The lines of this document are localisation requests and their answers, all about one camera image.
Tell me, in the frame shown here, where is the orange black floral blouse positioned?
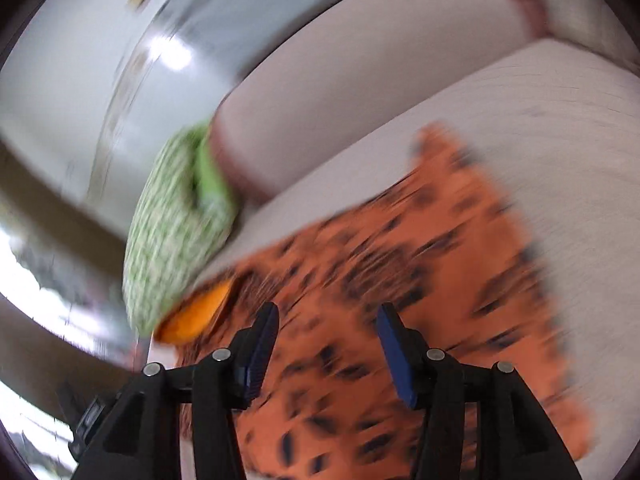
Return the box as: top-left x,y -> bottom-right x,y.
154,124 -> 591,479

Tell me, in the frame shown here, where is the grey pillow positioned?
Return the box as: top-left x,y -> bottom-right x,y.
149,0 -> 342,82

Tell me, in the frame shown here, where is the green white patterned pillow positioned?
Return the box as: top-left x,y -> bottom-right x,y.
122,122 -> 240,336

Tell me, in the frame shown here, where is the wooden door with stained glass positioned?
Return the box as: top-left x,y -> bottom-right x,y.
1,148 -> 149,479

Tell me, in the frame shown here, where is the pink quilted bolster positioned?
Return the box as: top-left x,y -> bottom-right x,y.
208,0 -> 547,203

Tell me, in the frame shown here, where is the striped floral cushion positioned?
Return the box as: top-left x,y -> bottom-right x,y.
546,0 -> 639,73

